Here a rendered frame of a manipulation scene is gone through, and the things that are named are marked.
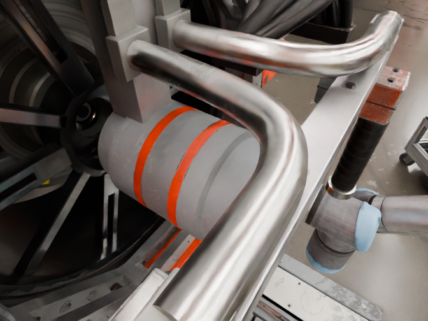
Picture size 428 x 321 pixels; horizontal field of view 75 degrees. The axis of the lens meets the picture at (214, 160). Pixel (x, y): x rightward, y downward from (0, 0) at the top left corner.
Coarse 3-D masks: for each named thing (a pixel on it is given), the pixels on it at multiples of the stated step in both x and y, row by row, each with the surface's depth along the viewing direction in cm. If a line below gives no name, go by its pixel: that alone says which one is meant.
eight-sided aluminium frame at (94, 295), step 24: (216, 0) 41; (240, 0) 38; (240, 72) 54; (168, 240) 58; (192, 240) 57; (144, 264) 53; (168, 264) 52; (72, 288) 40; (96, 288) 43; (120, 288) 44; (0, 312) 30; (24, 312) 33; (48, 312) 36; (72, 312) 36; (96, 312) 38
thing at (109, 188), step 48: (0, 0) 24; (192, 0) 44; (48, 48) 29; (48, 96) 36; (96, 96) 41; (192, 96) 61; (48, 144) 36; (96, 144) 45; (0, 192) 31; (48, 192) 61; (96, 192) 46; (0, 240) 44; (48, 240) 39; (96, 240) 51; (0, 288) 34; (48, 288) 40
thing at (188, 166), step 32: (128, 128) 31; (160, 128) 30; (192, 128) 30; (224, 128) 30; (128, 160) 31; (160, 160) 29; (192, 160) 28; (224, 160) 28; (256, 160) 27; (128, 192) 34; (160, 192) 29; (192, 192) 27; (224, 192) 27; (192, 224) 29
